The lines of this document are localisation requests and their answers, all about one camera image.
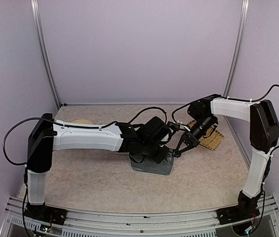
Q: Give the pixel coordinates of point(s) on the grey zip pouch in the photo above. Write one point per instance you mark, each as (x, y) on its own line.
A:
(147, 165)

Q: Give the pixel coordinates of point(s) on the left aluminium frame post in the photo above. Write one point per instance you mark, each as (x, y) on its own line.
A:
(43, 51)

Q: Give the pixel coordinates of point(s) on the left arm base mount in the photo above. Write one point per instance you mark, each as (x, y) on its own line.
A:
(45, 213)

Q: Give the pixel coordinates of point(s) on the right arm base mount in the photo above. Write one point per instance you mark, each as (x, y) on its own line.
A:
(245, 209)

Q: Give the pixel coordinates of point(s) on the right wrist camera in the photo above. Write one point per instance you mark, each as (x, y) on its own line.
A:
(175, 127)

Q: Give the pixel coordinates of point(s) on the beige round plate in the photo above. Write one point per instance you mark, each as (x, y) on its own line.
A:
(82, 121)

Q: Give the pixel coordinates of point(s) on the aluminium frame post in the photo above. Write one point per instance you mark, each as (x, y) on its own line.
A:
(43, 51)
(237, 48)

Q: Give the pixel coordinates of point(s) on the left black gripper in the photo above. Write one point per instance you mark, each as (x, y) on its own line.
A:
(161, 157)

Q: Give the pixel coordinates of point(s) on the right aluminium frame post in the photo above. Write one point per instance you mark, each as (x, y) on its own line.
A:
(237, 48)

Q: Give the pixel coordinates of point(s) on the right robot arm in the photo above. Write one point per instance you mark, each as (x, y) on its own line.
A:
(263, 131)

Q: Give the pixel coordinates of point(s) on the aluminium front rail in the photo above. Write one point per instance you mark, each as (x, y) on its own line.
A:
(79, 223)

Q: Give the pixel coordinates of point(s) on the woven bamboo tray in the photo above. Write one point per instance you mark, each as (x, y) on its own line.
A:
(211, 139)

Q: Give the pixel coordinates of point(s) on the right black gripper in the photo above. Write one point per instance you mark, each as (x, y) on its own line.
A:
(191, 143)

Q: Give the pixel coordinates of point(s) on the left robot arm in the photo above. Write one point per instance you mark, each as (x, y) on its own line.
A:
(145, 140)

